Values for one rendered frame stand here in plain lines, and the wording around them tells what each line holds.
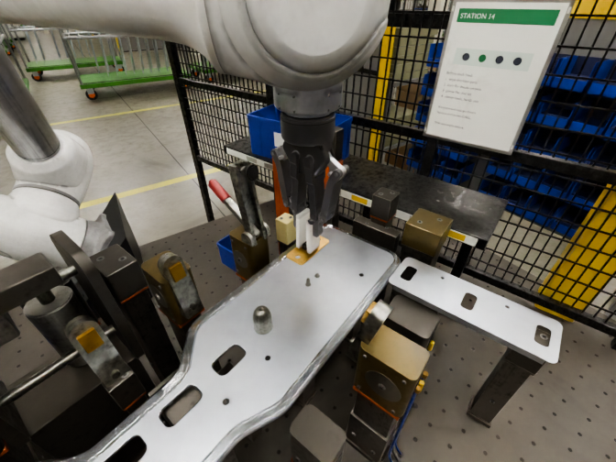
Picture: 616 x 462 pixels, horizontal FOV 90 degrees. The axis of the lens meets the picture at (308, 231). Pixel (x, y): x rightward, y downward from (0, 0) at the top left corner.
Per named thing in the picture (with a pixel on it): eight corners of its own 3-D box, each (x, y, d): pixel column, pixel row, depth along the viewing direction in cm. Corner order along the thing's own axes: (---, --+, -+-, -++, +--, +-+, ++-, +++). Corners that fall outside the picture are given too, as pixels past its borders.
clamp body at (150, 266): (205, 393, 74) (160, 287, 52) (179, 367, 79) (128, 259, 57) (226, 373, 78) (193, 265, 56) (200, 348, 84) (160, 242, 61)
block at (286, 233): (291, 326, 89) (286, 224, 67) (282, 321, 90) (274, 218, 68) (299, 319, 91) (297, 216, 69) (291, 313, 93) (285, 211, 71)
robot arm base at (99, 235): (74, 271, 103) (54, 268, 99) (104, 213, 102) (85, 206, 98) (80, 300, 90) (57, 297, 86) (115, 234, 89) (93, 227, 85)
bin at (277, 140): (326, 174, 94) (328, 131, 86) (249, 153, 106) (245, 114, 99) (350, 155, 105) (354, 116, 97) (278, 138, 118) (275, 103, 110)
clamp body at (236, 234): (263, 346, 84) (247, 247, 63) (238, 327, 89) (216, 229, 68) (279, 330, 88) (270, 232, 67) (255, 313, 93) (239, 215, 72)
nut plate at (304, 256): (302, 266, 52) (302, 260, 52) (285, 257, 54) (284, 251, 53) (330, 241, 58) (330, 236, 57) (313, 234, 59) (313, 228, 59)
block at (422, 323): (411, 422, 69) (444, 350, 52) (364, 389, 75) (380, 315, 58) (423, 395, 74) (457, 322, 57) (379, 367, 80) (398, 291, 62)
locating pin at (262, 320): (264, 343, 53) (260, 319, 49) (251, 333, 54) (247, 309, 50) (277, 330, 55) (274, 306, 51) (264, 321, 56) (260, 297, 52)
